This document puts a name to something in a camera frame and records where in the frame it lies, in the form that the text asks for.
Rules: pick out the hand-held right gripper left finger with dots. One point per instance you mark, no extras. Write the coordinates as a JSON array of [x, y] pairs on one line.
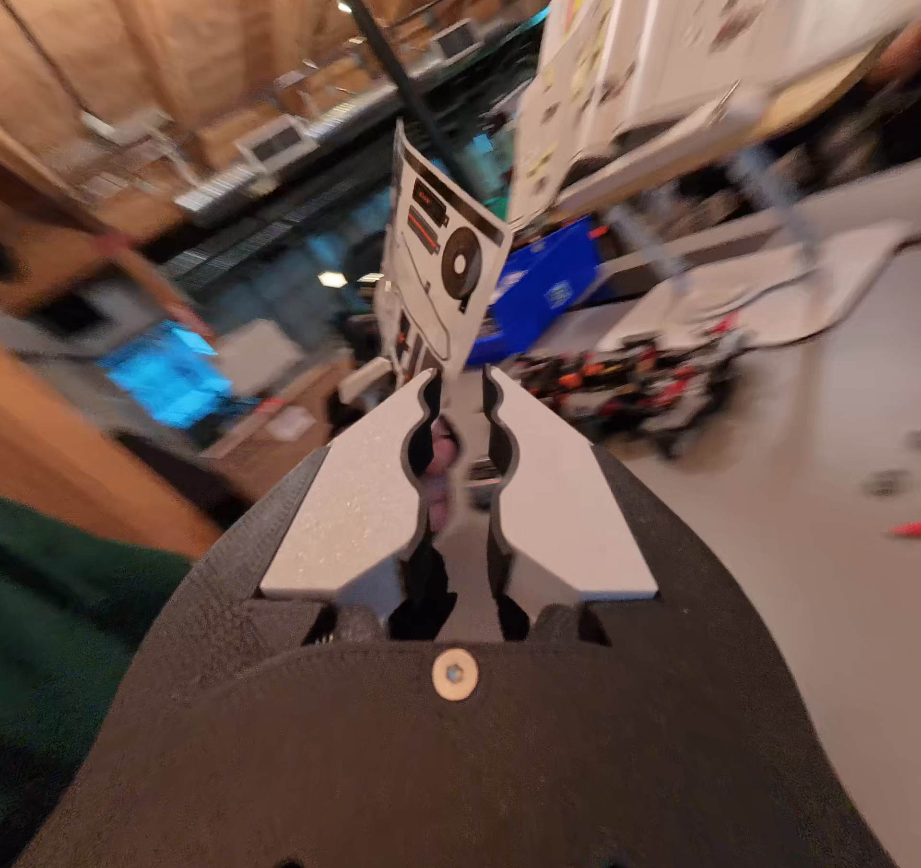
[[345, 515]]

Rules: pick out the black metal post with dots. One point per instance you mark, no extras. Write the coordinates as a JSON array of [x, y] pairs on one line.
[[390, 55]]

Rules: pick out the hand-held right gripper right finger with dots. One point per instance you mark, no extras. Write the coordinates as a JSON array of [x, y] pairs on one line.
[[575, 522]]

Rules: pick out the open instruction booklet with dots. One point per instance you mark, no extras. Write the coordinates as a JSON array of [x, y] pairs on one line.
[[683, 33]]

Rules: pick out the lego sticker sheet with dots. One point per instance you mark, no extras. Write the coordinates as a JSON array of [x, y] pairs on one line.
[[439, 249]]

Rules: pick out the pile of toy model parts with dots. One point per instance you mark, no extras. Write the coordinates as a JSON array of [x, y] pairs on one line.
[[647, 378]]

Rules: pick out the person in green shirt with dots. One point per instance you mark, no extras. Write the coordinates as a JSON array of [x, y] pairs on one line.
[[57, 630]]

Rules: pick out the blue plastic bin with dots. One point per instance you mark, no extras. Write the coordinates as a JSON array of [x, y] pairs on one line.
[[532, 285]]

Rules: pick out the red lego piece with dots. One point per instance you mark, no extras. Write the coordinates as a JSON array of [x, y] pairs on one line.
[[908, 528]]

